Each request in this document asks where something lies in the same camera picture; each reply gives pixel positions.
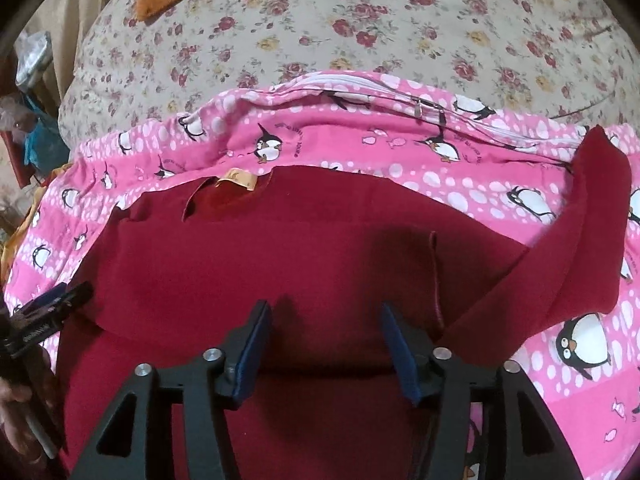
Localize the person's left hand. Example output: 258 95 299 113
0 350 57 467

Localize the clear plastic bag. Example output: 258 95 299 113
14 29 55 92

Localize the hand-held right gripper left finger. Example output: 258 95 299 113
70 300 274 480

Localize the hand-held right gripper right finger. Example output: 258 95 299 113
379 302 572 480

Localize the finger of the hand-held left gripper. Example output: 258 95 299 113
9 281 97 359

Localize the dark red sweater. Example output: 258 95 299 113
54 124 633 480

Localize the floral bed sheet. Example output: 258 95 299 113
57 0 640 151

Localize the beige curtain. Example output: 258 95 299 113
27 0 128 111

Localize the pink penguin print blanket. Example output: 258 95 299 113
0 67 640 480

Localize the yellow cloth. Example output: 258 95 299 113
0 200 48 286

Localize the blue plastic bag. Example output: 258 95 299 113
21 92 71 173

